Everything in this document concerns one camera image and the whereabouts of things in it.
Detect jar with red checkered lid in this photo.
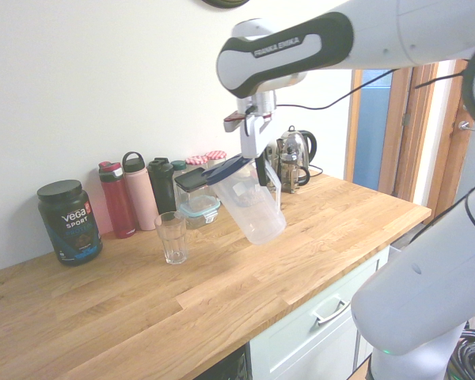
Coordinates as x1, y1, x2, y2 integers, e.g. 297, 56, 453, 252
204, 150, 228, 172
184, 154, 209, 175

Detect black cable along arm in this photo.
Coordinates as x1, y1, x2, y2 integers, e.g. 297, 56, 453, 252
408, 42, 475, 243

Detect jar with dark green lid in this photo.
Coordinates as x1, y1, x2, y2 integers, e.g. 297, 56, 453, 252
170, 159, 189, 187

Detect red and grey wrist camera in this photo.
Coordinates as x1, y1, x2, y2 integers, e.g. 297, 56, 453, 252
222, 105, 257, 134

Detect coiled black cables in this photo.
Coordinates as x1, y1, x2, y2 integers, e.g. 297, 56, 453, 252
447, 327, 475, 380

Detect glass French press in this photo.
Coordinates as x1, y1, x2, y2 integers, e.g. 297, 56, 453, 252
278, 139, 311, 195

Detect dark red water bottle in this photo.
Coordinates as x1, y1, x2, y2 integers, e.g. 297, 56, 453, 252
97, 160, 138, 240

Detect pale green cabinet drawer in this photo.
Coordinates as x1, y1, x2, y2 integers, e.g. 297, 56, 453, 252
248, 244, 393, 380

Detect clear pitcher with blue lid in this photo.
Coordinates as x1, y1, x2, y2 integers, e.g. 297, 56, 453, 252
205, 154, 288, 247

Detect pink water bottle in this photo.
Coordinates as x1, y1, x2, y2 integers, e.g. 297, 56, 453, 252
121, 150, 161, 232

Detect wooden door frame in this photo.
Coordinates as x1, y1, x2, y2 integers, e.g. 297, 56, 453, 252
343, 62, 440, 199

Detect clear container with black lid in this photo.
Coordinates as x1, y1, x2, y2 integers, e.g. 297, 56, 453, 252
174, 167, 219, 207

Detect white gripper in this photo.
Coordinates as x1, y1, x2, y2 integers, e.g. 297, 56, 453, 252
239, 112, 277, 188

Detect clear faceted drinking glass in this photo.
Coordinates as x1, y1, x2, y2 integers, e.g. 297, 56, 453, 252
154, 211, 188, 266

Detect dark round wall clock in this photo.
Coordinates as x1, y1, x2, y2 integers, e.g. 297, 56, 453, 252
199, 0, 251, 9

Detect black shaker bottle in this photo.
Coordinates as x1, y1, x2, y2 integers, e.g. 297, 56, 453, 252
146, 157, 177, 216

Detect thin black cable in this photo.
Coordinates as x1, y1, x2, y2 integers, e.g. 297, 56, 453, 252
275, 66, 399, 111

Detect glass container with teal lid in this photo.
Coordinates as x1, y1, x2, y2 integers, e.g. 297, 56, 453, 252
177, 196, 222, 230

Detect wooden door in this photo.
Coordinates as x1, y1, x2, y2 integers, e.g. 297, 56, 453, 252
430, 59, 475, 211

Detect black Vega protein tub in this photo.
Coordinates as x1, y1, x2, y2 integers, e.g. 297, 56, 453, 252
36, 179, 105, 268

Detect stainless steel electric kettle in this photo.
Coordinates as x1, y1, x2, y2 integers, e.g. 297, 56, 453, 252
276, 125, 318, 187

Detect silver drawer handle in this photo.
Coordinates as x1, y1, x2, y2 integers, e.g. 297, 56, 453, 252
311, 298, 352, 327

